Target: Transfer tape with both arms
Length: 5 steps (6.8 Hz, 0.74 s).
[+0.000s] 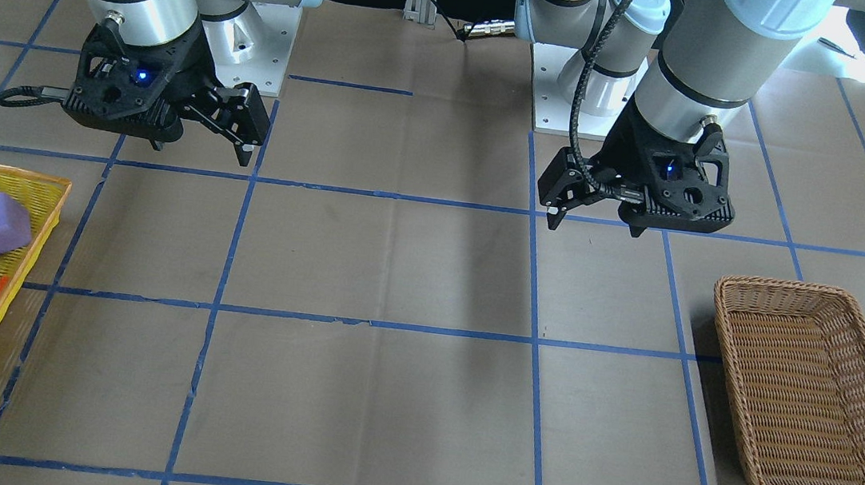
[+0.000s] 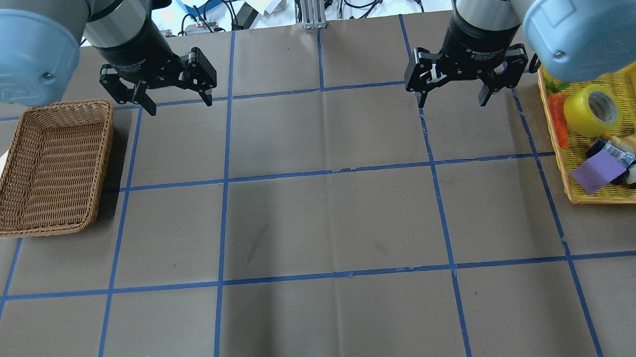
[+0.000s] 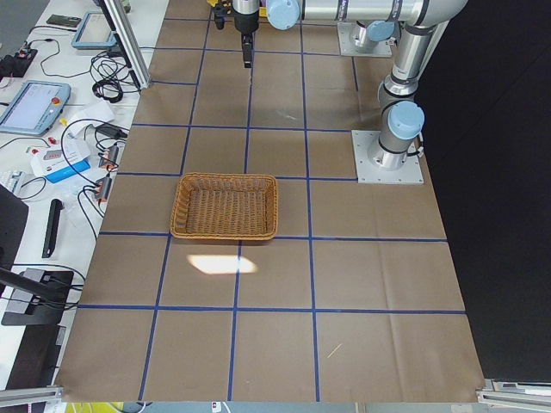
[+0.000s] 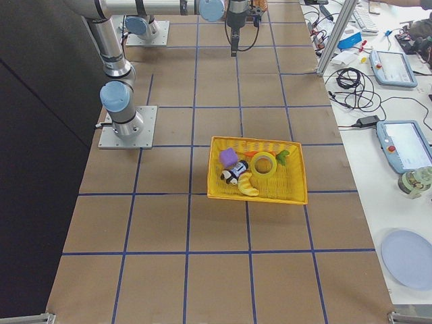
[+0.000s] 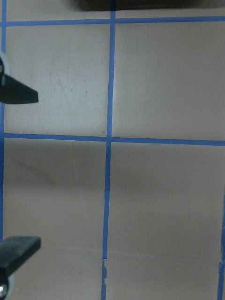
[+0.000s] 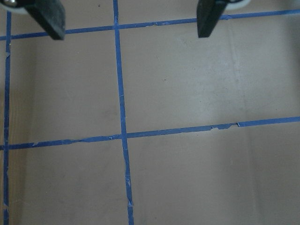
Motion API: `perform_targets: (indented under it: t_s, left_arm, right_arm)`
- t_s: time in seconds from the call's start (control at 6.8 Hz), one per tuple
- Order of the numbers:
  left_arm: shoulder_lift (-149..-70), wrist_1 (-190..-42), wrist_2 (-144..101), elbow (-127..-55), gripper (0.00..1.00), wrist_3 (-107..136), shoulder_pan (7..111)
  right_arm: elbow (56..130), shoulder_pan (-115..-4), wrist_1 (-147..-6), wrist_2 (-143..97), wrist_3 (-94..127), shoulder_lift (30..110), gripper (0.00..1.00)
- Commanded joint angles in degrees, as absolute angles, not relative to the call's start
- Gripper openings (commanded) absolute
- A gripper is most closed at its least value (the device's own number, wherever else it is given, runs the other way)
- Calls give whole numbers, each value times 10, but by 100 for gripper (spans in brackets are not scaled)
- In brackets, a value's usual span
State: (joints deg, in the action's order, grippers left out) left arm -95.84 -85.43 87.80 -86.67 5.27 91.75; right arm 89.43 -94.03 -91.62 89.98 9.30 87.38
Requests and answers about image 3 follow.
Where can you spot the aluminium frame post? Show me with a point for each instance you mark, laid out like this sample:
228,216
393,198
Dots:
122,30

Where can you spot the blue and white box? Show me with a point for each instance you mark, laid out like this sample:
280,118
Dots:
61,161

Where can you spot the brown wicker basket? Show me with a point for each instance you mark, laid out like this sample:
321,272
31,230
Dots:
210,206

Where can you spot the black monitor stand base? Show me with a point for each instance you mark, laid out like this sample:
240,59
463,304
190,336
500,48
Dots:
39,296

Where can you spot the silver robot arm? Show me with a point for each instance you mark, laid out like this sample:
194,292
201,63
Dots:
369,34
402,119

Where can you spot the blue teach pendant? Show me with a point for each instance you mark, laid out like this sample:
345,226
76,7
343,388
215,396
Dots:
35,108
93,33

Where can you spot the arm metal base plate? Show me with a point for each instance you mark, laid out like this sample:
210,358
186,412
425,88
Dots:
374,165
347,48

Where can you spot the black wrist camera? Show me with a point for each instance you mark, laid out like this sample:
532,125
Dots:
221,9

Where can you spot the black phone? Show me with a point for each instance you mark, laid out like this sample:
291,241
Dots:
63,21

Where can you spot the near blue teach pendant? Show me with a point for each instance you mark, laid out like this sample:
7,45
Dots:
35,108

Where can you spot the white paper sheet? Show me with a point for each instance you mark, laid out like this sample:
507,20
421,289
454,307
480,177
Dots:
94,114

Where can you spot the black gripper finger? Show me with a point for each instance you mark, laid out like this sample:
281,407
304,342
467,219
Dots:
247,49

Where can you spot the black flat bar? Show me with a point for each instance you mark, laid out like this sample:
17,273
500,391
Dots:
52,228

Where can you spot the black power adapter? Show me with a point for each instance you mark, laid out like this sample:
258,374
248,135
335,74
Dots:
111,131

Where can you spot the far blue teach pendant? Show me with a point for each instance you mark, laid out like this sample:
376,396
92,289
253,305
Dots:
93,33

